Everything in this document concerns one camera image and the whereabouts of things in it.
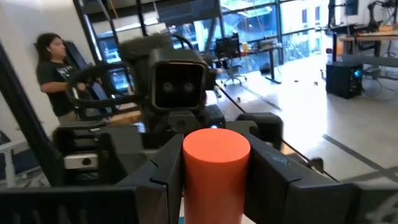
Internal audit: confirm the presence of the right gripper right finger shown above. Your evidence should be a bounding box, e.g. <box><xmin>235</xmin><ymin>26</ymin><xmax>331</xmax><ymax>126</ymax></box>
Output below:
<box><xmin>243</xmin><ymin>134</ymin><xmax>356</xmax><ymax>224</ymax></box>

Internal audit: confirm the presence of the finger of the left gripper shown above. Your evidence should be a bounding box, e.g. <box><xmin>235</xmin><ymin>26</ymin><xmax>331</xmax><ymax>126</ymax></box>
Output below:
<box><xmin>235</xmin><ymin>111</ymin><xmax>285</xmax><ymax>152</ymax></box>
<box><xmin>97</xmin><ymin>123</ymin><xmax>150</xmax><ymax>187</ymax></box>

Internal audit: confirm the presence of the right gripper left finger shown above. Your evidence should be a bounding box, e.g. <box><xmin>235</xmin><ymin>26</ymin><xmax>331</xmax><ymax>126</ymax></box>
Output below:
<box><xmin>116</xmin><ymin>134</ymin><xmax>185</xmax><ymax>224</ymax></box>

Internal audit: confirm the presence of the orange foam cylinder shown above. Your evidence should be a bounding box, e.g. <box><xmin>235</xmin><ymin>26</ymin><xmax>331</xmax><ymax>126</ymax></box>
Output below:
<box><xmin>182</xmin><ymin>128</ymin><xmax>251</xmax><ymax>224</ymax></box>

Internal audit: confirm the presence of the grey office chair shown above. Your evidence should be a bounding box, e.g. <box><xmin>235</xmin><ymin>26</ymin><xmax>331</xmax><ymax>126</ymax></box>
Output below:
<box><xmin>221</xmin><ymin>58</ymin><xmax>249</xmax><ymax>87</ymax></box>

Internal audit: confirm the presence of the black standing desk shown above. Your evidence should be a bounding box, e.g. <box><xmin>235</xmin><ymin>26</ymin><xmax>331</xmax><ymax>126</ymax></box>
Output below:
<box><xmin>214</xmin><ymin>43</ymin><xmax>284</xmax><ymax>85</ymax></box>

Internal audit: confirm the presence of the black computer with blue light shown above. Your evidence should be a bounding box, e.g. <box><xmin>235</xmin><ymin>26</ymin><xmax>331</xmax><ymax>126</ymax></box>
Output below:
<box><xmin>325</xmin><ymin>61</ymin><xmax>364</xmax><ymax>100</ymax></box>

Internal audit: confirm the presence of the person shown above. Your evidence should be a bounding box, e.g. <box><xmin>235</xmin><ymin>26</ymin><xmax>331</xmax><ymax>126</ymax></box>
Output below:
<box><xmin>33</xmin><ymin>32</ymin><xmax>94</xmax><ymax>125</ymax></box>

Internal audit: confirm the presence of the black padded chair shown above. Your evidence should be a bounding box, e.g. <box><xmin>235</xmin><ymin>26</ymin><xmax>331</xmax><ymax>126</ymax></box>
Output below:
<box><xmin>63</xmin><ymin>40</ymin><xmax>109</xmax><ymax>121</ymax></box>

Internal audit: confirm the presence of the wooden workbench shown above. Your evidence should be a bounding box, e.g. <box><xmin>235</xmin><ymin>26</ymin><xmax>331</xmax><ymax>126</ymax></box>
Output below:
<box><xmin>338</xmin><ymin>29</ymin><xmax>398</xmax><ymax>57</ymax></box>

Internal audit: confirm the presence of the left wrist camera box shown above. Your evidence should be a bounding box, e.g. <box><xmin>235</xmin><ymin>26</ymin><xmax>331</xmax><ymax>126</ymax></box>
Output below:
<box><xmin>148</xmin><ymin>48</ymin><xmax>210</xmax><ymax>113</ymax></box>

